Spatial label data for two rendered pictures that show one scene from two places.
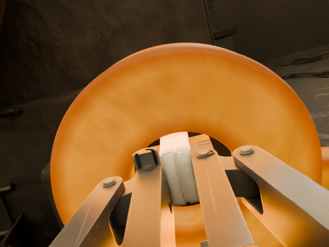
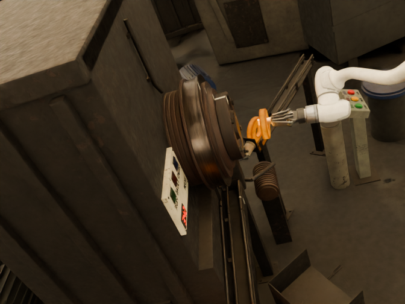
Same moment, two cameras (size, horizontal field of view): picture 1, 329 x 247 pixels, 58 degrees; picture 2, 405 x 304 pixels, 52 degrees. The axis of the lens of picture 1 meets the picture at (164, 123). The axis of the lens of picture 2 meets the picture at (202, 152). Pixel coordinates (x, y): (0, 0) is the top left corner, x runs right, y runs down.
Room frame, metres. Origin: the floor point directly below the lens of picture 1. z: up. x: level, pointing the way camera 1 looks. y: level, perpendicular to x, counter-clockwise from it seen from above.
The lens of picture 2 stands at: (0.02, 1.73, 2.07)
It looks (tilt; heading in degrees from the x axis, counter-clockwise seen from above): 36 degrees down; 287
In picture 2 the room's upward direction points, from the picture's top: 23 degrees counter-clockwise
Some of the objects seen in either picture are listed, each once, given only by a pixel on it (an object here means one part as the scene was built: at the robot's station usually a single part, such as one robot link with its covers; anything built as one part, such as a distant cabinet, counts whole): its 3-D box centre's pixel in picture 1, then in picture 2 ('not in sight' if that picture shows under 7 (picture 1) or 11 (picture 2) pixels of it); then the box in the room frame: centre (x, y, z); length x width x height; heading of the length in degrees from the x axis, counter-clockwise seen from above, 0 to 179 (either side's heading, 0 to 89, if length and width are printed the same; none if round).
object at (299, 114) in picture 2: not in sight; (296, 116); (0.01, 0.01, 0.84); 0.09 x 0.08 x 0.07; 176
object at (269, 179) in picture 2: not in sight; (273, 204); (0.25, 0.03, 0.27); 0.22 x 0.13 x 0.53; 93
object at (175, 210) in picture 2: not in sight; (176, 189); (0.46, 0.71, 1.15); 0.26 x 0.02 x 0.18; 93
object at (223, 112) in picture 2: not in sight; (231, 125); (0.27, 0.36, 1.11); 0.28 x 0.06 x 0.28; 93
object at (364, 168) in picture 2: not in sight; (358, 137); (-0.33, -0.35, 0.31); 0.24 x 0.16 x 0.62; 93
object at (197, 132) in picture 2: not in sight; (208, 132); (0.37, 0.36, 1.11); 0.47 x 0.06 x 0.47; 93
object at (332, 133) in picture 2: not in sight; (335, 154); (-0.18, -0.30, 0.26); 0.12 x 0.12 x 0.52
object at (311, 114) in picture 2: not in sight; (311, 114); (-0.06, 0.01, 0.83); 0.09 x 0.06 x 0.09; 86
